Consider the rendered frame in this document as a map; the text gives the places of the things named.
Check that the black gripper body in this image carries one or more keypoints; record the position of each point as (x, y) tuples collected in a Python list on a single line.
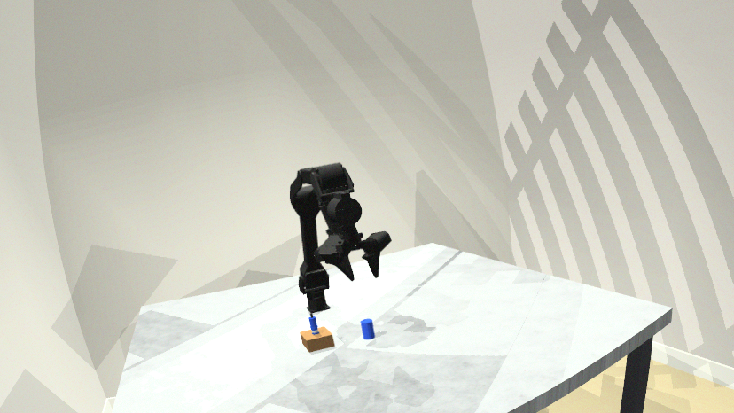
[(375, 243)]

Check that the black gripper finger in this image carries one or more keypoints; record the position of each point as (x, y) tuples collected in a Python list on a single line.
[(345, 268), (373, 261)]

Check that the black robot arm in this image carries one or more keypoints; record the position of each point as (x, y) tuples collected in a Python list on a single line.
[(330, 194)]

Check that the brown wooden block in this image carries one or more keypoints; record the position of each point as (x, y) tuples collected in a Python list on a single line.
[(315, 342)]

